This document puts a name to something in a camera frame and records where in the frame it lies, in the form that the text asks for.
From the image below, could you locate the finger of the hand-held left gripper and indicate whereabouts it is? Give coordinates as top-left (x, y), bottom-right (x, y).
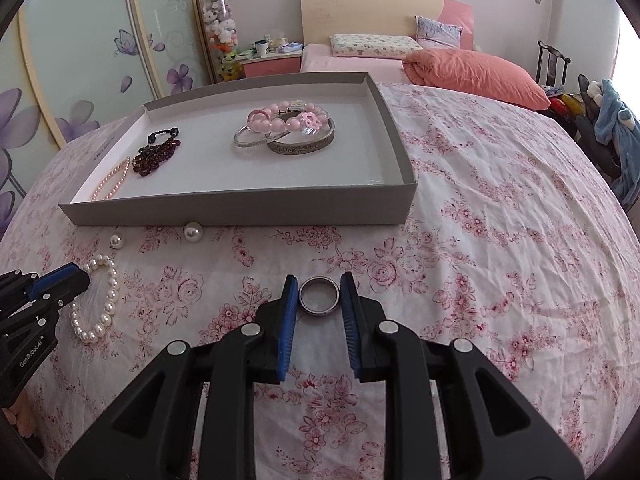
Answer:
top-left (0, 269), bottom-right (32, 306)
top-left (15, 262), bottom-right (92, 331)

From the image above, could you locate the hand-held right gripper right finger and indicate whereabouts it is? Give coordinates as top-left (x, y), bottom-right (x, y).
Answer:
top-left (340, 271), bottom-right (586, 480)

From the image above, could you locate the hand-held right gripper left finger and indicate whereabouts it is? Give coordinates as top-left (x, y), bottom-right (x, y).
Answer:
top-left (55, 274), bottom-right (301, 480)

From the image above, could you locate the wide silver ring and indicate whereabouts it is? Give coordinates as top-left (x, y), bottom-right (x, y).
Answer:
top-left (298, 277), bottom-right (342, 317)

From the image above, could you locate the white pearl bracelet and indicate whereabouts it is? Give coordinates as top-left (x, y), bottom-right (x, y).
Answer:
top-left (69, 255), bottom-right (119, 346)

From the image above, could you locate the pink pearl bracelet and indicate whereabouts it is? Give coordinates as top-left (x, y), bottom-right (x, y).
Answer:
top-left (90, 156), bottom-right (132, 202)

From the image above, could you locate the dark red bead bracelet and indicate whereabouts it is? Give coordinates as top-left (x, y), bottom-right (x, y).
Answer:
top-left (132, 138), bottom-right (183, 178)

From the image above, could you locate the grey cardboard box tray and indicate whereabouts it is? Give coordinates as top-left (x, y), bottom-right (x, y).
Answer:
top-left (57, 71), bottom-right (419, 227)

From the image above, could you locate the carved silver bangle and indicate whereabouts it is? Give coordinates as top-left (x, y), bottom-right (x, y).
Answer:
top-left (266, 117), bottom-right (336, 155)

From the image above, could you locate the black bead bracelet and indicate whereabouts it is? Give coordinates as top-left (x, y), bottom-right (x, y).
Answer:
top-left (137, 127), bottom-right (181, 153)

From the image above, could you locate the thin silver bangle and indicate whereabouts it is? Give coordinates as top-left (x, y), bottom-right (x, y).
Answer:
top-left (233, 122), bottom-right (301, 150)

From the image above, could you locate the pink glass bead bracelet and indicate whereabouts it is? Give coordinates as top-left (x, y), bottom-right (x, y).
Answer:
top-left (245, 101), bottom-right (331, 136)

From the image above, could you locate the person's left hand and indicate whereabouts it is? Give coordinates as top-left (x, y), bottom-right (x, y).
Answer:
top-left (0, 392), bottom-right (38, 438)

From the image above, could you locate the pink floral tablecloth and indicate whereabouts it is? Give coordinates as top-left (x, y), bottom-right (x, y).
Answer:
top-left (0, 80), bottom-right (640, 480)

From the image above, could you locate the floral sliding door wardrobe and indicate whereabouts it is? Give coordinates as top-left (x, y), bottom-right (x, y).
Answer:
top-left (0, 0), bottom-right (211, 241)

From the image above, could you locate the pink nightstand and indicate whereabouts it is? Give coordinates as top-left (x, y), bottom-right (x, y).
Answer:
top-left (235, 47), bottom-right (305, 79)

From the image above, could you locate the orange pillow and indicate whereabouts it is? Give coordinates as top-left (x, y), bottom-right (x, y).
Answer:
top-left (402, 48), bottom-right (552, 111)

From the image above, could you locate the patterned white pillow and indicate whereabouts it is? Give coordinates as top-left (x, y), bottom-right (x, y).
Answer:
top-left (330, 33), bottom-right (423, 59)

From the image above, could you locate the plush toy display tube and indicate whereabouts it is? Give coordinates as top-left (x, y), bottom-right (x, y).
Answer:
top-left (199, 0), bottom-right (239, 83)

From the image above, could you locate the small lavender pillow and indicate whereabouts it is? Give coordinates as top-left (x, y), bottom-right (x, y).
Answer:
top-left (415, 15), bottom-right (463, 51)

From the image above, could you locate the colourful toy pile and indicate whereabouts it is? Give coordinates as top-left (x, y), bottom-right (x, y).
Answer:
top-left (547, 87), bottom-right (587, 122)

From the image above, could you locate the pink wooden bed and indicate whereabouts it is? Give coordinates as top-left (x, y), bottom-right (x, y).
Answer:
top-left (299, 0), bottom-right (475, 87)

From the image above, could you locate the dark wooden chair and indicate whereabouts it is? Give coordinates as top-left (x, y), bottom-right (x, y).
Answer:
top-left (537, 40), bottom-right (571, 89)

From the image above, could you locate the blue plush garment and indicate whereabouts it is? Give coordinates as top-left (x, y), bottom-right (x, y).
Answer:
top-left (595, 79), bottom-right (640, 202)

